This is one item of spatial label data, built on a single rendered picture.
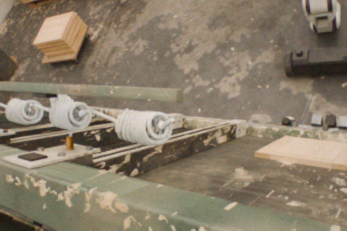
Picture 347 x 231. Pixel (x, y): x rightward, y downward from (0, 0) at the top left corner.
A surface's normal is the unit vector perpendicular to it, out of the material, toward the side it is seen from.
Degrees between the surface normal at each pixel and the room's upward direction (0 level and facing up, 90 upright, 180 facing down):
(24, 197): 34
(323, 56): 0
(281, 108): 0
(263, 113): 0
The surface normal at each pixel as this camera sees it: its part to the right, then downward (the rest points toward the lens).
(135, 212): -0.57, 0.12
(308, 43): -0.47, -0.44
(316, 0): -0.41, 0.64
